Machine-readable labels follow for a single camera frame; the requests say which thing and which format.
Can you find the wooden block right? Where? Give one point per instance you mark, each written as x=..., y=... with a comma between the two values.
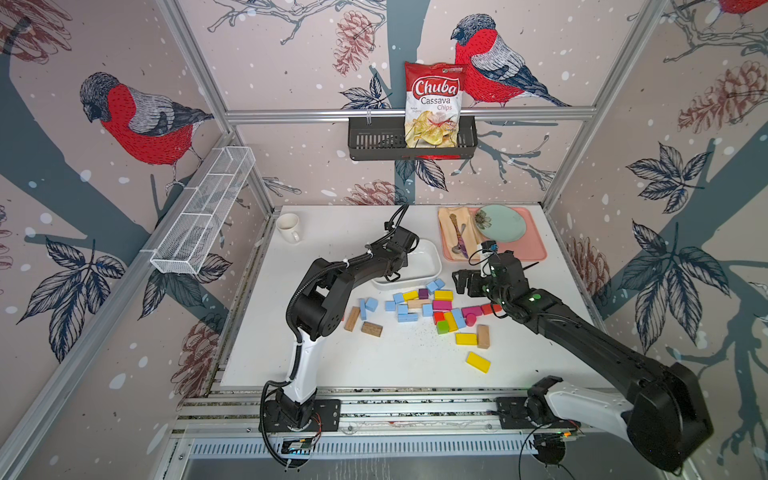
x=483, y=336

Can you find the yellow block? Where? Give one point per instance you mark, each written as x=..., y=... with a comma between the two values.
x=466, y=339
x=443, y=295
x=478, y=362

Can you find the magenta block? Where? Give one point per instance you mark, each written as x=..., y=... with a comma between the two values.
x=442, y=305

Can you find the brown wooden block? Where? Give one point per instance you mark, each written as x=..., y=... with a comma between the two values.
x=372, y=329

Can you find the Chuba cassava chips bag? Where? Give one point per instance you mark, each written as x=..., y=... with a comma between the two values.
x=432, y=106

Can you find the green ceramic plate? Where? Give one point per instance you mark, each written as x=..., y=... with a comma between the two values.
x=500, y=223

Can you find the yellow block front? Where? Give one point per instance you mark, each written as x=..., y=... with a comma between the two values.
x=478, y=362

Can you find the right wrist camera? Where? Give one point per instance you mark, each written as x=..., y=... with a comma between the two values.
x=489, y=246

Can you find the white ceramic serving dish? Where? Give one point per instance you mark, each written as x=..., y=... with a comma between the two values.
x=424, y=266

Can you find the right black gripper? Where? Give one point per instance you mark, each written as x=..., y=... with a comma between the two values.
x=473, y=277

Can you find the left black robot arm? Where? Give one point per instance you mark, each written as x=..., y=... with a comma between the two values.
x=316, y=309

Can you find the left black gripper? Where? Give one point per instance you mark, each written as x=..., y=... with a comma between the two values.
x=404, y=261

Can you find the yellow block top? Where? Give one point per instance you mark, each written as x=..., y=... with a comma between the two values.
x=443, y=295

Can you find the white ceramic mug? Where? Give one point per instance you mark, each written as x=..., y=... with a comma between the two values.
x=289, y=227

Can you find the yellow block middle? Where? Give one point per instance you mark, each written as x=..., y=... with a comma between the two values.
x=466, y=339

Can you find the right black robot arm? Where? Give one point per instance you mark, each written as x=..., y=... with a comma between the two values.
x=660, y=410

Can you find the metal spoon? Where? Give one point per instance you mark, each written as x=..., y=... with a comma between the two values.
x=460, y=247

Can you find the long wooden block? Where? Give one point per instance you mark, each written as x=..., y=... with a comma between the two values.
x=352, y=318

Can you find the blue blocks top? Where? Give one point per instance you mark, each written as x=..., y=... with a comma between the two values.
x=435, y=285

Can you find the pink plastic tray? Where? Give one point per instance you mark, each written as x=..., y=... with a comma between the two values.
x=530, y=247

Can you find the red block right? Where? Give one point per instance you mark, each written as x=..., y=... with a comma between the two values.
x=492, y=309

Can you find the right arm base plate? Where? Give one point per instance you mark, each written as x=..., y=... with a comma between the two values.
x=514, y=412

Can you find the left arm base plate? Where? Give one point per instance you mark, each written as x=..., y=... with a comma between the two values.
x=323, y=415

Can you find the black wall basket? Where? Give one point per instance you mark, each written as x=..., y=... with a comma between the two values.
x=383, y=138

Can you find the white wire wall basket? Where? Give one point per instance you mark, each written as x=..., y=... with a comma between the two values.
x=193, y=233

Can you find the beige cloth napkin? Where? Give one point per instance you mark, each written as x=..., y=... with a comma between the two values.
x=471, y=235

